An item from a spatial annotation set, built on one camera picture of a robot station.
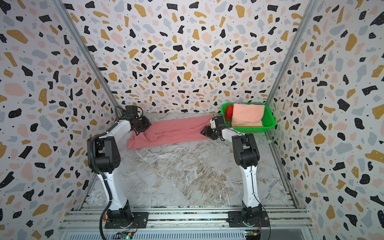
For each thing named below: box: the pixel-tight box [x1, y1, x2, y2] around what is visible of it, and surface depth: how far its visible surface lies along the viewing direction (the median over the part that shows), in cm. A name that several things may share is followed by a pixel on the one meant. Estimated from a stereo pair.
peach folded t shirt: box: [231, 103, 265, 127], surface depth 108 cm
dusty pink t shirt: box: [127, 115, 215, 150], surface depth 109 cm
